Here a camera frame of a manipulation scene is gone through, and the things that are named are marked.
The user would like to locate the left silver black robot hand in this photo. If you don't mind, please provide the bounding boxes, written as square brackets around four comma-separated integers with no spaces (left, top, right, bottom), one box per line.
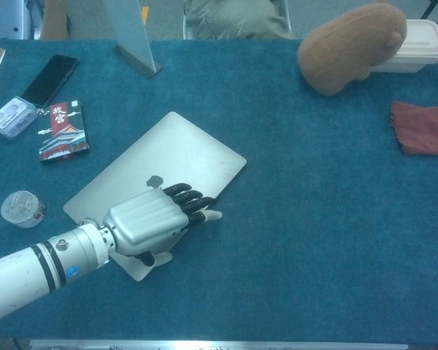
[102,182,223,268]

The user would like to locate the silver Apple laptop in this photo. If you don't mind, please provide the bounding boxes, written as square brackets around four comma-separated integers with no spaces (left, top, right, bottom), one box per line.
[63,111,247,281]

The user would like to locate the red black card box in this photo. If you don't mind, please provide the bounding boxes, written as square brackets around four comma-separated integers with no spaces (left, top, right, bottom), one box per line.
[36,99,91,165]

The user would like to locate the clear round jar of clips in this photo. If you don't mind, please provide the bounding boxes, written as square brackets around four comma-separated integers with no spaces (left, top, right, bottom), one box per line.
[0,190,47,230]

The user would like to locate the teal table cloth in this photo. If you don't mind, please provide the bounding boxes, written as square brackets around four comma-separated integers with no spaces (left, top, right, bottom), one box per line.
[0,38,438,343]

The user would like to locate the clear plastic case purple contents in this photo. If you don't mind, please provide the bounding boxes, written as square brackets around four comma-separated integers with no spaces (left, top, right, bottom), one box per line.
[0,96,38,141]

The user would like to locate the black smartphone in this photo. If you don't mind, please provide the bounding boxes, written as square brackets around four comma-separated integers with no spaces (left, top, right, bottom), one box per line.
[20,54,80,108]

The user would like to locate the frosted acrylic sign stand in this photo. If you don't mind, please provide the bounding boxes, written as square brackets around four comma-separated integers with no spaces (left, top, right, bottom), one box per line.
[102,0,164,78]

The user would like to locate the seated person in grey clothes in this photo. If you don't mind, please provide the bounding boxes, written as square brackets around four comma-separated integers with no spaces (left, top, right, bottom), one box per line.
[185,0,292,40]

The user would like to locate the brown cardboard box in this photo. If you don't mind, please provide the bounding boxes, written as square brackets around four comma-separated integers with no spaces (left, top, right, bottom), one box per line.
[39,0,72,40]

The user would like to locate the brown plush toy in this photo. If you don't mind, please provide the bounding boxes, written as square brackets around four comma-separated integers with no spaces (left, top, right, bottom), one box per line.
[297,0,409,97]

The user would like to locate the red-brown cloth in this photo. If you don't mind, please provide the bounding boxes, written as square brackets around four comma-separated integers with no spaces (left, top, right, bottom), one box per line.
[389,101,438,157]

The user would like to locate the white lidded takeaway container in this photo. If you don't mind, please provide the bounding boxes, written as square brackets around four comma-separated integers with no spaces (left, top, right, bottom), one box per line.
[368,20,438,74]

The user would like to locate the aluminium frame rail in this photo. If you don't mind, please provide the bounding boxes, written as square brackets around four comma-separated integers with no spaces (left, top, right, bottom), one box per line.
[28,338,409,350]

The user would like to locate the silver metal frame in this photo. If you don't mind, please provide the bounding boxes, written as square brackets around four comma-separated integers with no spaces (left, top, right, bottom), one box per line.
[0,0,47,39]

